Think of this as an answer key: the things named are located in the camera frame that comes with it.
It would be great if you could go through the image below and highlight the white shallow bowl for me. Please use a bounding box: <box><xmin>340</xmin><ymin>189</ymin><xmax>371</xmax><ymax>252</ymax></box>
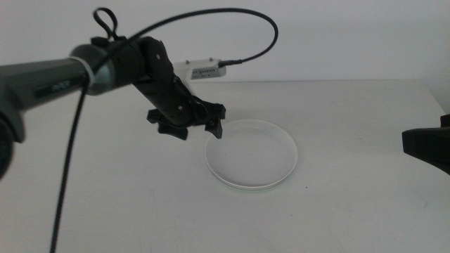
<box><xmin>204</xmin><ymin>118</ymin><xmax>299</xmax><ymax>189</ymax></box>

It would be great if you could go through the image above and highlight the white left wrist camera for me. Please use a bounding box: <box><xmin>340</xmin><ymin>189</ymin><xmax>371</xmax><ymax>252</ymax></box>
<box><xmin>172</xmin><ymin>58</ymin><xmax>228</xmax><ymax>96</ymax></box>

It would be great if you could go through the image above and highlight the grey shallow bowl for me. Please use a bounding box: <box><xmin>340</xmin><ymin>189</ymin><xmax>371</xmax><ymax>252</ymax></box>
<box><xmin>209</xmin><ymin>171</ymin><xmax>295</xmax><ymax>191</ymax></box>

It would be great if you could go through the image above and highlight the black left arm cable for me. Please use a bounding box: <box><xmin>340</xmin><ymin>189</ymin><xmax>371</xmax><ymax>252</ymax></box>
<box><xmin>49</xmin><ymin>6</ymin><xmax>280</xmax><ymax>253</ymax></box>

